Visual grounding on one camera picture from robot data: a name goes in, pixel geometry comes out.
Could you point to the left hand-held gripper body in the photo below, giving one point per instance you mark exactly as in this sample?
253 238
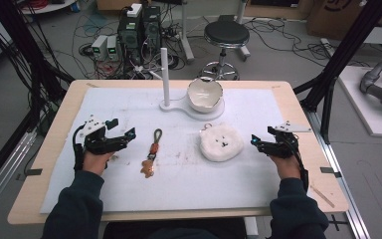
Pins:
96 141

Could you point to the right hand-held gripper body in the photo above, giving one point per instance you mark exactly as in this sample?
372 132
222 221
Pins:
282 144

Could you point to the person's left hand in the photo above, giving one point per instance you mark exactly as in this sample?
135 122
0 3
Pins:
96 162

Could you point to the person's right hand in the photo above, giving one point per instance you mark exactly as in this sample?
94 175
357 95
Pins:
288 167

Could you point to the white plush bear pouch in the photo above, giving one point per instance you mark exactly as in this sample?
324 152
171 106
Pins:
221 146

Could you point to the wooden table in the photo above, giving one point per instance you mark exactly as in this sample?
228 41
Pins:
63 116

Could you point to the black tape strip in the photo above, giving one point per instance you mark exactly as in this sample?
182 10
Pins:
34 172
330 171

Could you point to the white stand with pole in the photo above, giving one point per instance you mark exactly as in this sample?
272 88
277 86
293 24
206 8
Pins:
165 83

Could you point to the thin wooden stick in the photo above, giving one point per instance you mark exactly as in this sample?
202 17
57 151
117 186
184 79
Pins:
322 196

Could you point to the white ceramic bowl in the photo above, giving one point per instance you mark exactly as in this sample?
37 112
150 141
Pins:
205 96

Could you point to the white table mat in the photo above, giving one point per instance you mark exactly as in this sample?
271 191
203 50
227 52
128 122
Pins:
179 186

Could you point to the grey power supply unit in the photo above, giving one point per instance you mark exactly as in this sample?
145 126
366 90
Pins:
98 47
112 48

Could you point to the white floor board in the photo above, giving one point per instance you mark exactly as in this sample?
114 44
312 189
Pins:
361 109

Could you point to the black computer tower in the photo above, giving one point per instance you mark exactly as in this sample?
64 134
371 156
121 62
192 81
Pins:
152 28
130 36

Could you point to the black round stool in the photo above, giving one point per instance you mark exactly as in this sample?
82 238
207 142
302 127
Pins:
226 33

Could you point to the white desk leg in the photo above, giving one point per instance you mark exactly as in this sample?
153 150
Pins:
186 36

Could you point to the cardboard box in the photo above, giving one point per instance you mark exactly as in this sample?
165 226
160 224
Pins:
338 16

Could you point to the white round table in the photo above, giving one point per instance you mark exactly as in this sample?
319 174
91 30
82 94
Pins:
46 6

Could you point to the aluminium rail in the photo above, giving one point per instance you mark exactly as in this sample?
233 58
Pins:
3 179
341 186

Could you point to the black frame post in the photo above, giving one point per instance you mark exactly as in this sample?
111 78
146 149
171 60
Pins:
30 59
338 63

